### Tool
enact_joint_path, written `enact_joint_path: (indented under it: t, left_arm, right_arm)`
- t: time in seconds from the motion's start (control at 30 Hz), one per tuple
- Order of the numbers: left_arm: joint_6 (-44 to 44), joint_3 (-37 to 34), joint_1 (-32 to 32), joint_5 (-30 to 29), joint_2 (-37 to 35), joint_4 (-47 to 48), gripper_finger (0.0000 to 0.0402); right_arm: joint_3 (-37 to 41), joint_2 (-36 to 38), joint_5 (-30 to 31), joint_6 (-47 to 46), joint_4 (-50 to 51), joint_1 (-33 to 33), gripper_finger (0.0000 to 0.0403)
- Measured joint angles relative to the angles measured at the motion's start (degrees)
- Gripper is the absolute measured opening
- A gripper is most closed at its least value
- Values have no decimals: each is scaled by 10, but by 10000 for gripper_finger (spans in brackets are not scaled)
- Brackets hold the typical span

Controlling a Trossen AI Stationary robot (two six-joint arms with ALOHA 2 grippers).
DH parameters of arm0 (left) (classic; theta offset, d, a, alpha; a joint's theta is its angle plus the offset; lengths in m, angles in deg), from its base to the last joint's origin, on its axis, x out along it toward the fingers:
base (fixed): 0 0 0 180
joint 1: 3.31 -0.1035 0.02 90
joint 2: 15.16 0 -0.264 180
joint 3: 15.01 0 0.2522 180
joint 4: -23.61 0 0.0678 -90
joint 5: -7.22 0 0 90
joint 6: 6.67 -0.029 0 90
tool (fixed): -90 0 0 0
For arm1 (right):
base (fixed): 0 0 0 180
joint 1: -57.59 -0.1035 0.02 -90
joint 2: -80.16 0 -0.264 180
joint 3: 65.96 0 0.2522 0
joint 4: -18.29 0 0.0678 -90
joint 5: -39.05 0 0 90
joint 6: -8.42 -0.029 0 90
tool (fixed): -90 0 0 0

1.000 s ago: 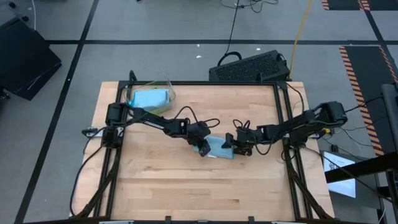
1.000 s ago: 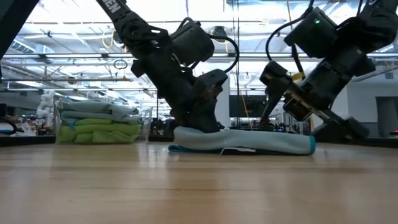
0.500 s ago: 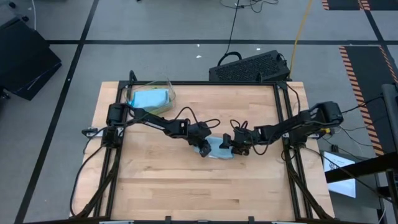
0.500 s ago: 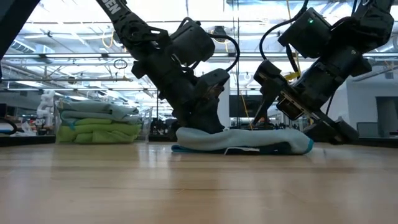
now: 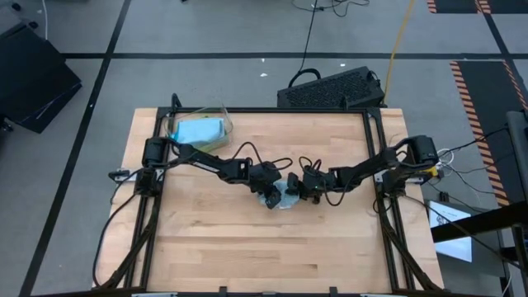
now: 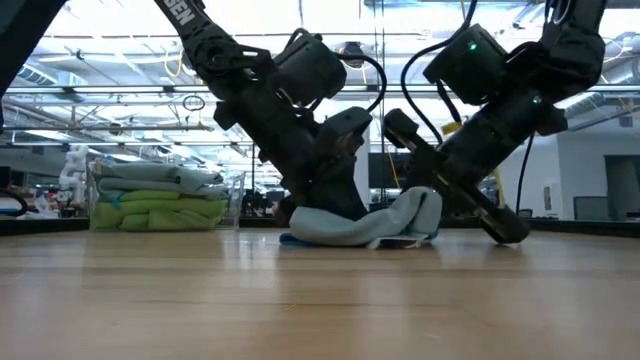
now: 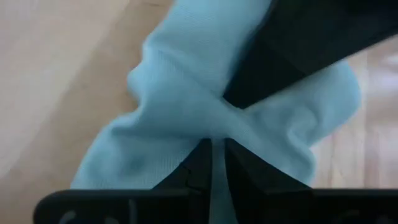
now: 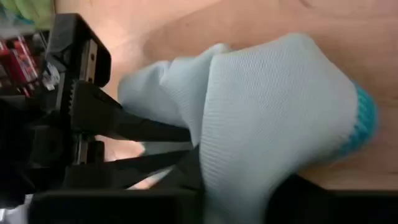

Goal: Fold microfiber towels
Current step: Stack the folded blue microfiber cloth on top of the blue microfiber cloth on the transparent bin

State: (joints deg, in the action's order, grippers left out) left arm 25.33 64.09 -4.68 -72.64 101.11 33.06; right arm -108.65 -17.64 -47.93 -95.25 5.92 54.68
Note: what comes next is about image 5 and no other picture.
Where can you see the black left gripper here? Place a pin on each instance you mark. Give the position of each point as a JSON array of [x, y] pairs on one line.
[[274, 198]]

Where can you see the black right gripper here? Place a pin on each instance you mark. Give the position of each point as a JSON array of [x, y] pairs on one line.
[[293, 183]]

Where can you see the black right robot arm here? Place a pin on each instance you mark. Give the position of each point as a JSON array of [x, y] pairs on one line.
[[371, 165]]

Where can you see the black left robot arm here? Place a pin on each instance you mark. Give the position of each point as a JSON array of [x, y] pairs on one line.
[[214, 163]]

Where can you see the clear plastic bin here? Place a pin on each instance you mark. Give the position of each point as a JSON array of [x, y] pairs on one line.
[[230, 123]]

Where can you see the black perforated computer case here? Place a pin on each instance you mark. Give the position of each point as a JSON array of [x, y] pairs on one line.
[[330, 88]]

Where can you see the black edge clamp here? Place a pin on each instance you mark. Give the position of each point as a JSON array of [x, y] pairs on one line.
[[333, 290], [222, 290]]

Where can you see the small yellow plug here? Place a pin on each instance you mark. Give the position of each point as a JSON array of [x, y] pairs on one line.
[[431, 170]]

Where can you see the black diagonal beam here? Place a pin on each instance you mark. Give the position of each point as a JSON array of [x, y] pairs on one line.
[[478, 222]]

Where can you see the black mat orange striped edges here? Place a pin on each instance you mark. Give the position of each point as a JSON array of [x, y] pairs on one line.
[[507, 5], [453, 5], [486, 95]]

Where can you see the large black floor case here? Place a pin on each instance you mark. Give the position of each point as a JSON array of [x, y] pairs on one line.
[[33, 78]]

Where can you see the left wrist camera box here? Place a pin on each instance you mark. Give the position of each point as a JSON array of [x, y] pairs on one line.
[[264, 175]]

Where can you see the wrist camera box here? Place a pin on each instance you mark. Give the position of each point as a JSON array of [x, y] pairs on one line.
[[317, 179], [264, 175]]

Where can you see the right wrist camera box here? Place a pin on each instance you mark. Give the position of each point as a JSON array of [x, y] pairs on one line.
[[317, 179]]

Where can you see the black table edge rail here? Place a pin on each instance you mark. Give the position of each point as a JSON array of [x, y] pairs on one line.
[[198, 295], [264, 110]]

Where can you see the silver mount plate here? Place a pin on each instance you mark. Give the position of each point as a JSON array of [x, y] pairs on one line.
[[379, 176], [159, 174]]

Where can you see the black corner bracket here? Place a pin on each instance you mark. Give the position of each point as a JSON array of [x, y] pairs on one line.
[[176, 102]]

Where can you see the black stand frame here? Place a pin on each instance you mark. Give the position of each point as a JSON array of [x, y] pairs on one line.
[[520, 264]]

